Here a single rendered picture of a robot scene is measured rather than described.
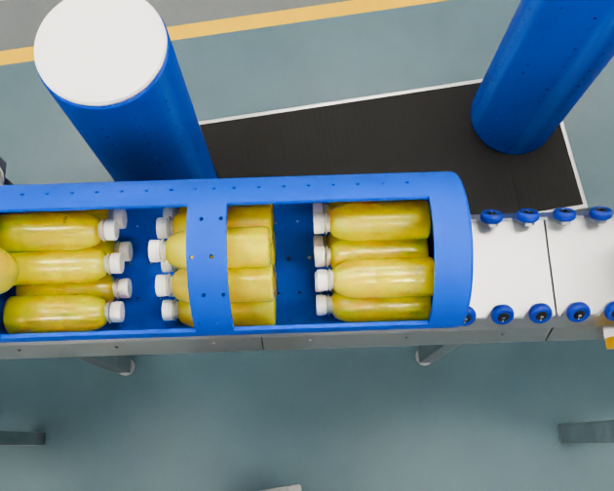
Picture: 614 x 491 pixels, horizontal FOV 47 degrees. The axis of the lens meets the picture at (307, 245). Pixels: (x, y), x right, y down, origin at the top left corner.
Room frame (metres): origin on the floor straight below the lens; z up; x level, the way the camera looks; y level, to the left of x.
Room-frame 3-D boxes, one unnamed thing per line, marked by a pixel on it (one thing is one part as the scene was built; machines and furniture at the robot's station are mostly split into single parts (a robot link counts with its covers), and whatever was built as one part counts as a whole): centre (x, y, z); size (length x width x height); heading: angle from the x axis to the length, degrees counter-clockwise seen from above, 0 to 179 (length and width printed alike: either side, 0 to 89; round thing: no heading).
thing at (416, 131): (0.88, -0.14, 0.07); 1.50 x 0.52 x 0.15; 99
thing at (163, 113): (0.80, 0.43, 0.59); 0.28 x 0.28 x 0.88
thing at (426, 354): (0.28, -0.39, 0.31); 0.06 x 0.06 x 0.63; 2
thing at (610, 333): (0.22, -0.62, 0.92); 0.08 x 0.03 x 0.05; 2
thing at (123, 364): (0.24, 0.59, 0.31); 0.06 x 0.06 x 0.63; 2
